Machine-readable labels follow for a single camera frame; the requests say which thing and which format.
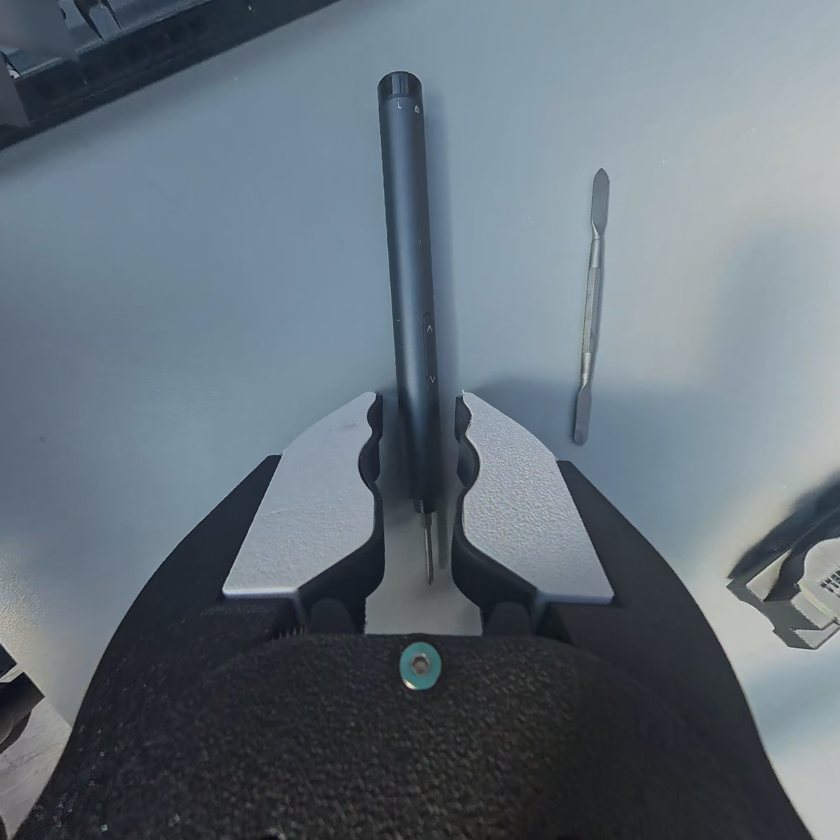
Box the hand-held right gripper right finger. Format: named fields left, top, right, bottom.
left=454, top=392, right=616, bottom=606

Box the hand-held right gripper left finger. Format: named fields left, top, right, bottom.
left=223, top=392, right=385, bottom=603

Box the metal spudger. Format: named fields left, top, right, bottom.
left=572, top=168, right=612, bottom=446

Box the black electric screwdriver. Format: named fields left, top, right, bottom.
left=376, top=69, right=442, bottom=585

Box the black laptop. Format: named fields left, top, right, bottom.
left=0, top=0, right=345, bottom=155

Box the white desk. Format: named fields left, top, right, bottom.
left=0, top=0, right=840, bottom=840

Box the grey screwdriver bit case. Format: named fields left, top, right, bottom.
left=727, top=476, right=840, bottom=652

